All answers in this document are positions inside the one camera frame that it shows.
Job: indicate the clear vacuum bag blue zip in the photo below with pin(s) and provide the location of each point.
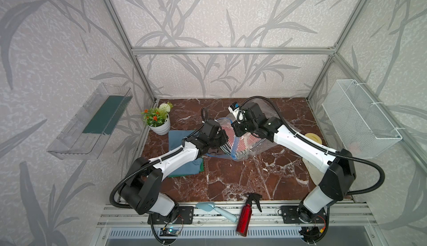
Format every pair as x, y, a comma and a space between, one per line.
267, 106

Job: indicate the green tank top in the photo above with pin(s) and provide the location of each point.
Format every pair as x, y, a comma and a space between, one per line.
191, 168

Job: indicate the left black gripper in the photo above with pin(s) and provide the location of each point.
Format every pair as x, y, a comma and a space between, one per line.
222, 133

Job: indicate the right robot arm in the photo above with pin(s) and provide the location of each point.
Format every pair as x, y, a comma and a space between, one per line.
338, 173

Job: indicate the potted plant white pot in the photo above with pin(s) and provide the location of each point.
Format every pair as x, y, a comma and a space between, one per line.
157, 119

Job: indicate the red spray bottle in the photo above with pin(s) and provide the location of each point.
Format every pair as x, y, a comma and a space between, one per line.
246, 213

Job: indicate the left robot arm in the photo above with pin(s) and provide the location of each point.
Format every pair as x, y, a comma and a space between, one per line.
140, 189

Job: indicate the white wire basket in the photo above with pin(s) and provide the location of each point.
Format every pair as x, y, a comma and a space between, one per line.
360, 123

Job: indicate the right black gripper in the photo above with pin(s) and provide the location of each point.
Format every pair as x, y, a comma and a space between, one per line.
235, 125

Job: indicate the red white striped top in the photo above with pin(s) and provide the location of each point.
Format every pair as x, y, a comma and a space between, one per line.
241, 148

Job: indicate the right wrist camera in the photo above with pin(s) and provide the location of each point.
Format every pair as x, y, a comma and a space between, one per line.
234, 109

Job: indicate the yellow smiley sponge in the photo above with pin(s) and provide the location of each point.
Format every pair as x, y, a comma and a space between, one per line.
314, 138

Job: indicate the clear plastic wall shelf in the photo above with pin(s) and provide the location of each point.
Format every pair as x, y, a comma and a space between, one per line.
88, 132

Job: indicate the light blue brush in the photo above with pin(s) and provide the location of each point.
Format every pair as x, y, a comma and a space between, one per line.
208, 206

